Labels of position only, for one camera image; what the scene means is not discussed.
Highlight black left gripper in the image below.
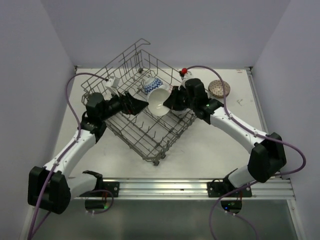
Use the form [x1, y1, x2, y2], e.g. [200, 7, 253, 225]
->
[99, 88, 148, 121]

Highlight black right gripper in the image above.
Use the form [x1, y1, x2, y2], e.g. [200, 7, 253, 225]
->
[163, 85, 197, 110]

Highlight blue zigzag bowl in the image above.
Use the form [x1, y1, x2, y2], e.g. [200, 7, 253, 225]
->
[142, 77, 169, 95]

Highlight red dotted pattern bowl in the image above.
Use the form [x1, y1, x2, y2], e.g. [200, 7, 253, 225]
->
[208, 79, 231, 97]

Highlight plain white bowl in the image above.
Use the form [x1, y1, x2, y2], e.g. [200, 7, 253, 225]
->
[211, 95, 224, 101]

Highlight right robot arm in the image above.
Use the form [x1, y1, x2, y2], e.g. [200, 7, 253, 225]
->
[163, 78, 287, 197]

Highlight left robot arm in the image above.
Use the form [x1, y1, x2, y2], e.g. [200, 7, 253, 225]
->
[27, 91, 149, 214]

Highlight blue floral white bowl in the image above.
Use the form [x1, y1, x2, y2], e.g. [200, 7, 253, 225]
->
[172, 108, 189, 117]

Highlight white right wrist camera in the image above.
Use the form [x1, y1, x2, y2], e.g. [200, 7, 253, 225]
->
[179, 68, 194, 88]

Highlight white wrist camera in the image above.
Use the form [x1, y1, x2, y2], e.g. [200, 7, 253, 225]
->
[104, 76, 120, 96]
[179, 68, 194, 88]

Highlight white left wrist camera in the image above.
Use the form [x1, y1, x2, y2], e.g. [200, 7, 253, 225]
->
[104, 76, 120, 96]

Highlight grey wire dish rack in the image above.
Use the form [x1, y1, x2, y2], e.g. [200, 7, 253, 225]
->
[81, 38, 196, 166]

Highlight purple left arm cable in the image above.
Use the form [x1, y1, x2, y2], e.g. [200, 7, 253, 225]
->
[27, 72, 109, 240]

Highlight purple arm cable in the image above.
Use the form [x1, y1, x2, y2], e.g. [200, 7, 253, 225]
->
[187, 65, 307, 240]
[27, 72, 109, 240]

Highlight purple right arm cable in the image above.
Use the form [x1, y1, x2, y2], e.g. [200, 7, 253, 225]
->
[187, 65, 307, 240]

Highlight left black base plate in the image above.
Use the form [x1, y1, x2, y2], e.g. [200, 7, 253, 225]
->
[96, 181, 120, 198]

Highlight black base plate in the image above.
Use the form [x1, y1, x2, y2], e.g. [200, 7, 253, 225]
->
[206, 178, 253, 198]
[96, 181, 120, 198]

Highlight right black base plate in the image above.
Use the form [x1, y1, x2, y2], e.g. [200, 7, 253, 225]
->
[206, 178, 253, 198]

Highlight aluminium mounting rail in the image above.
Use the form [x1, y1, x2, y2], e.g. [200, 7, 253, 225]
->
[66, 176, 295, 200]

